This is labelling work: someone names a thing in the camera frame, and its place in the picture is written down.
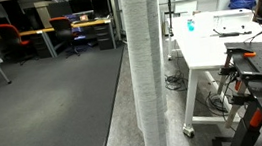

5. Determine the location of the white-grey fabric curtain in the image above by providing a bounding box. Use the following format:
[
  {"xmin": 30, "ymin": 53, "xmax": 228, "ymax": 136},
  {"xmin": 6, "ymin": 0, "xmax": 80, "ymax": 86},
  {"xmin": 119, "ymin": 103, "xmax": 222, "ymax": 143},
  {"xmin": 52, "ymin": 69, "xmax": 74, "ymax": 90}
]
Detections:
[{"xmin": 119, "ymin": 0, "xmax": 178, "ymax": 146}]

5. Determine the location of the black drawer cabinet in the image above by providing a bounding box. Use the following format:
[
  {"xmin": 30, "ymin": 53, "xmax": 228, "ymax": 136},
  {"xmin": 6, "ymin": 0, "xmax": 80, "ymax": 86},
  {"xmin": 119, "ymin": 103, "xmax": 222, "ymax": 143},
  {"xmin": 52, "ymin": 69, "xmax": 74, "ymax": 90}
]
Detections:
[{"xmin": 93, "ymin": 22, "xmax": 116, "ymax": 52}]

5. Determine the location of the black microphone stand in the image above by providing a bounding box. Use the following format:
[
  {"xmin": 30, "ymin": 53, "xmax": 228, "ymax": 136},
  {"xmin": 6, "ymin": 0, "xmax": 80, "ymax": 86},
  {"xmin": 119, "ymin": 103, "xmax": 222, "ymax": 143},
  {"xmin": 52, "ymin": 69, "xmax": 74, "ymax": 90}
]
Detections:
[{"xmin": 164, "ymin": 0, "xmax": 181, "ymax": 38}]

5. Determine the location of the white work table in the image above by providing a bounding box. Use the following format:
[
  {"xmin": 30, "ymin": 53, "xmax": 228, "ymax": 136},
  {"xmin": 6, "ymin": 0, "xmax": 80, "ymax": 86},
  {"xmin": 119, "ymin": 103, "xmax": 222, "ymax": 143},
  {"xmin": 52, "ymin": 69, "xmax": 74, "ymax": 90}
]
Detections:
[{"xmin": 163, "ymin": 5, "xmax": 262, "ymax": 140}]

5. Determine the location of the blue liquid bottle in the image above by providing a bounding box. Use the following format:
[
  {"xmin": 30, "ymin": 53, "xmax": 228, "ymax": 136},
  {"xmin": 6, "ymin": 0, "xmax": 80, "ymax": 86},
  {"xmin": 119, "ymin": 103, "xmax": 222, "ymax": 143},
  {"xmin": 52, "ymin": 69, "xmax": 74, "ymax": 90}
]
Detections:
[{"xmin": 186, "ymin": 18, "xmax": 196, "ymax": 33}]

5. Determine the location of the computer monitor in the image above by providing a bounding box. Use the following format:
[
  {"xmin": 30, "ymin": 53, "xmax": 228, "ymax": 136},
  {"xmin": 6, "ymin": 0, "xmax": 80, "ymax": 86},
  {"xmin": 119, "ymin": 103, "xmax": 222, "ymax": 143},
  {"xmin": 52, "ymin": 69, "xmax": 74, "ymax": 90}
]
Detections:
[{"xmin": 63, "ymin": 9, "xmax": 96, "ymax": 26}]

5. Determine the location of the long wooden top desk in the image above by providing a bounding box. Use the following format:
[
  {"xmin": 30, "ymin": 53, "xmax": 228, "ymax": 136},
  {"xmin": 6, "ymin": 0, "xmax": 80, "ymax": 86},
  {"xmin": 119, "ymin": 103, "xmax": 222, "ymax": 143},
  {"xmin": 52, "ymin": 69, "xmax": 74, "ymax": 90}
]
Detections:
[{"xmin": 0, "ymin": 16, "xmax": 118, "ymax": 65}]

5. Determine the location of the white metal box device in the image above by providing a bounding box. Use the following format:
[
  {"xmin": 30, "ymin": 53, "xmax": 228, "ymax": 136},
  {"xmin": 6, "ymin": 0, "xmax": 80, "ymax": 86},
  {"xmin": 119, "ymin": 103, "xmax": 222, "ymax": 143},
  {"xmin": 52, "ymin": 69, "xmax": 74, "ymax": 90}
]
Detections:
[{"xmin": 210, "ymin": 7, "xmax": 257, "ymax": 37}]

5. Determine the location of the red office chair high back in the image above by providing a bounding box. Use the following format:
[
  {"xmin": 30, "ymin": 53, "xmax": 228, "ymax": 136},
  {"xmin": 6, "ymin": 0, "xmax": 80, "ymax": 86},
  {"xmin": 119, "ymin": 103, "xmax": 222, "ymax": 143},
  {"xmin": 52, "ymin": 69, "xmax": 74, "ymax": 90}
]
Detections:
[{"xmin": 0, "ymin": 20, "xmax": 36, "ymax": 68}]

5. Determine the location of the blue plastic bin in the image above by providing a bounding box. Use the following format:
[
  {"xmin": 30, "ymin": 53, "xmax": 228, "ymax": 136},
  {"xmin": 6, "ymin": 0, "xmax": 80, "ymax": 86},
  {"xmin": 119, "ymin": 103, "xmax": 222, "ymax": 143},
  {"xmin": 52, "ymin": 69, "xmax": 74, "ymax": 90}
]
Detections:
[{"xmin": 227, "ymin": 0, "xmax": 260, "ymax": 14}]

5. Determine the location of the black floor cable bundle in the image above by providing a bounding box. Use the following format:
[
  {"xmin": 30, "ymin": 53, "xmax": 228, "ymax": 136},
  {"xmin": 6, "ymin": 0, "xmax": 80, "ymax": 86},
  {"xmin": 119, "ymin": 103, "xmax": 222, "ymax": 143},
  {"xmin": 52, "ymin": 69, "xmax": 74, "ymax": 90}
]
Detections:
[{"xmin": 163, "ymin": 70, "xmax": 190, "ymax": 94}]

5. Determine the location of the black cable coil under table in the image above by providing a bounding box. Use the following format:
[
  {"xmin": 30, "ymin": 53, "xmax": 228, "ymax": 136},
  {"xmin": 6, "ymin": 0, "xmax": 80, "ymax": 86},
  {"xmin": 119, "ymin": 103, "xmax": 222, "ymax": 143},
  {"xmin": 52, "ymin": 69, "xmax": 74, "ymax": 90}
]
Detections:
[{"xmin": 203, "ymin": 88, "xmax": 232, "ymax": 119}]

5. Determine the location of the black tool with cable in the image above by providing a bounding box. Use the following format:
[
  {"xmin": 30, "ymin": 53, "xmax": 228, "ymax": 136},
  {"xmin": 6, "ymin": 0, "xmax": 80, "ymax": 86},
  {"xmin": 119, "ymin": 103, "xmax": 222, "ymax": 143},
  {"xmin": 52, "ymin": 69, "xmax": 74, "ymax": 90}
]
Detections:
[{"xmin": 212, "ymin": 24, "xmax": 253, "ymax": 40}]

